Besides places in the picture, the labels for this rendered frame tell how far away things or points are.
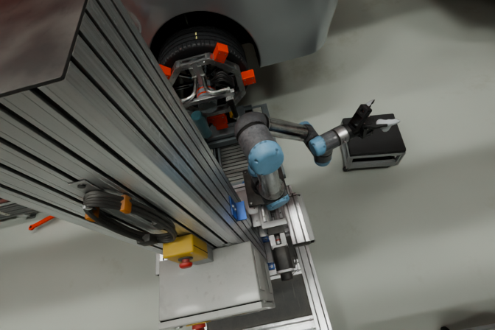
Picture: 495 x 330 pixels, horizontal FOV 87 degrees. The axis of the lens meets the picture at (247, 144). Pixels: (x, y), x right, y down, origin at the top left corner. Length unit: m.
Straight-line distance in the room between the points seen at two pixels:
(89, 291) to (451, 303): 2.63
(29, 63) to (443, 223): 2.44
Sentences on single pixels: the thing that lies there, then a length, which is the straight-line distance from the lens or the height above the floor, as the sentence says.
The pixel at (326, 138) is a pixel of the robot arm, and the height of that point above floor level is 1.25.
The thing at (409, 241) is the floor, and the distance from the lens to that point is 2.35.
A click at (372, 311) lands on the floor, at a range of 2.22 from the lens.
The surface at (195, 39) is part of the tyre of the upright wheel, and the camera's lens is 1.83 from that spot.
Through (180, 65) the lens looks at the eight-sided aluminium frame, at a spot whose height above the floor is 1.12.
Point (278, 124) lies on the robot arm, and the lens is 1.04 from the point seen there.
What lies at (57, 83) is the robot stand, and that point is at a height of 2.02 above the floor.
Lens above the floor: 2.17
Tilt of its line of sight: 57 degrees down
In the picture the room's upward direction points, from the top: 19 degrees counter-clockwise
